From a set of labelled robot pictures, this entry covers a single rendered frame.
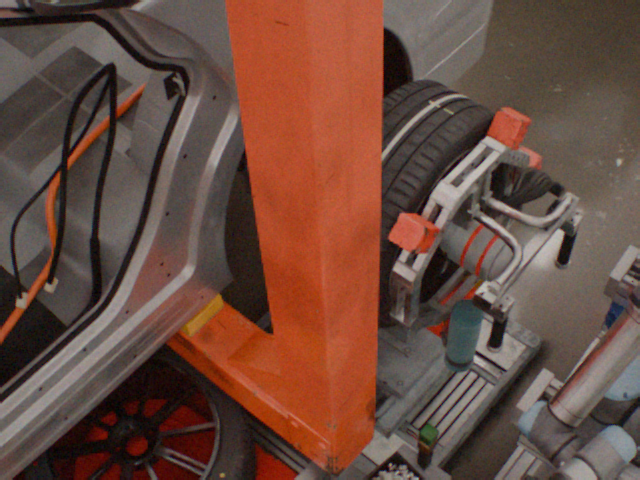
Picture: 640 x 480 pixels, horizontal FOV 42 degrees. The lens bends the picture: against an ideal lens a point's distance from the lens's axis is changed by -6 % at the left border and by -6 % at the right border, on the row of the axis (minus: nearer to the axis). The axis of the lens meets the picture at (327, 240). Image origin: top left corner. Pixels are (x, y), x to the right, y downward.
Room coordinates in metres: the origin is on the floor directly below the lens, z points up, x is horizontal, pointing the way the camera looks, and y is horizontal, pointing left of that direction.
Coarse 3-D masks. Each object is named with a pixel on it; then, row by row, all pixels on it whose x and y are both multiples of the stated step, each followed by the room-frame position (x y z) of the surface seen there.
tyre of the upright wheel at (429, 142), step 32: (416, 96) 1.61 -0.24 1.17; (384, 128) 1.50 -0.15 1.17; (416, 128) 1.49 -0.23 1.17; (448, 128) 1.48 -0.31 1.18; (480, 128) 1.53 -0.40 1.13; (384, 160) 1.41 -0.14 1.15; (416, 160) 1.39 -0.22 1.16; (448, 160) 1.42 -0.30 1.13; (384, 192) 1.34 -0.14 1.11; (416, 192) 1.33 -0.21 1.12; (384, 224) 1.28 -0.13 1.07; (384, 256) 1.24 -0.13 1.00; (384, 288) 1.25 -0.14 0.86; (384, 320) 1.25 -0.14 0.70
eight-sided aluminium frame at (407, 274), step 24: (480, 144) 1.48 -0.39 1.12; (504, 144) 1.49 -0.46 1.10; (456, 168) 1.40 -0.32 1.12; (480, 168) 1.40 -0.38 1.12; (504, 168) 1.59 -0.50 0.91; (432, 192) 1.34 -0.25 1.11; (456, 192) 1.33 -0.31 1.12; (504, 192) 1.58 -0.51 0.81; (432, 216) 1.31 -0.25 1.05; (504, 216) 1.56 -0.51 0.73; (408, 264) 1.23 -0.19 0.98; (408, 288) 1.19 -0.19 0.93; (408, 312) 1.19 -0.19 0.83; (432, 312) 1.29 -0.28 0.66
